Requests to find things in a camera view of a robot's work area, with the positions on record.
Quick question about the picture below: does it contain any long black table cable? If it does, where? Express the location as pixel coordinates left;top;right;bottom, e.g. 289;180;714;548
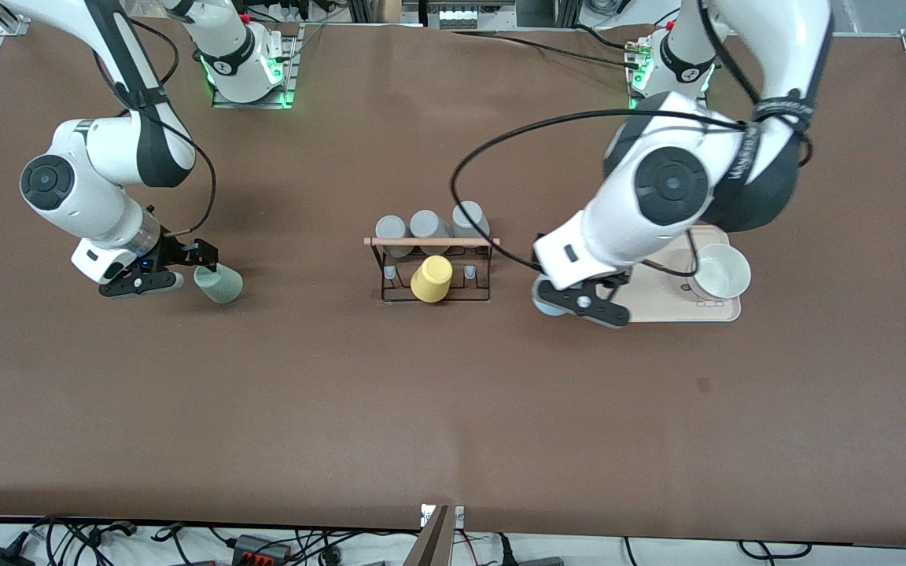
453;30;636;68

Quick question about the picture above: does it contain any black floor cable loop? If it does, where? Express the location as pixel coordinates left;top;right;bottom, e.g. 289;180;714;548
738;541;812;560

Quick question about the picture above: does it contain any grey power strip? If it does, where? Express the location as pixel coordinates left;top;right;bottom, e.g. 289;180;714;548
439;9;501;31

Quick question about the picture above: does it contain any white ceramic bowl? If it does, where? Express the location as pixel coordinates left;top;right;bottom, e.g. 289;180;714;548
687;243;753;303

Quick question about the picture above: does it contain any grey cup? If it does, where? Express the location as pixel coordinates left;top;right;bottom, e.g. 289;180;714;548
410;209;452;256
451;201;492;239
375;215;414;259

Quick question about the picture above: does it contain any black floor plug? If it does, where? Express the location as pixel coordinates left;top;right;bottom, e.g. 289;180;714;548
500;535;564;566

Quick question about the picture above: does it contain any pale green cup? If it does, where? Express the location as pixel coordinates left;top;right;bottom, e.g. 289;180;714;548
193;263;244;305

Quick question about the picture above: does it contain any grey camera pole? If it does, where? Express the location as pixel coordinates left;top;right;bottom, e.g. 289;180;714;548
403;505;454;566

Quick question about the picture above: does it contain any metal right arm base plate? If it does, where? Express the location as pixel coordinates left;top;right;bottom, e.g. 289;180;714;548
212;24;302;110

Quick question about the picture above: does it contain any beige plastic tray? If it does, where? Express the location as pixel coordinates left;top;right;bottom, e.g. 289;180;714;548
624;226;742;324

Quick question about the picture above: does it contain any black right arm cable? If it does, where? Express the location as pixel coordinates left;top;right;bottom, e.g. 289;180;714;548
91;16;218;237

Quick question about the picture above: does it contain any light blue cup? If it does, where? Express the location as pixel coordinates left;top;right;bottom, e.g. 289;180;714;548
532;281;573;317

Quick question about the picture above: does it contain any short black table cable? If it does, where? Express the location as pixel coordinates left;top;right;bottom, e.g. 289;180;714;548
575;24;635;50

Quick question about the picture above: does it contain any black floor cable bundle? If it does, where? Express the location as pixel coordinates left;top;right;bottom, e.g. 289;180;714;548
32;515;139;566

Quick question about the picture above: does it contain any yellow cup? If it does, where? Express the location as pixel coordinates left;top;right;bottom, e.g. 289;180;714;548
411;255;454;303

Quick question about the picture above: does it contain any black wire cup rack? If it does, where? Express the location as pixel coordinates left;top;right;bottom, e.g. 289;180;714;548
364;236;501;304

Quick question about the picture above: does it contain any grey box with orange buttons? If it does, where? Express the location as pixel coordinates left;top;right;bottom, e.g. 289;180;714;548
231;535;293;566

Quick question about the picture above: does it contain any white bracket label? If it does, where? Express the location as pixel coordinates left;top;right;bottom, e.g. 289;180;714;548
420;504;466;529

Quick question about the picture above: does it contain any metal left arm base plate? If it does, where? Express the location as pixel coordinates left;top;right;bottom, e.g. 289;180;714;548
628;86;712;111

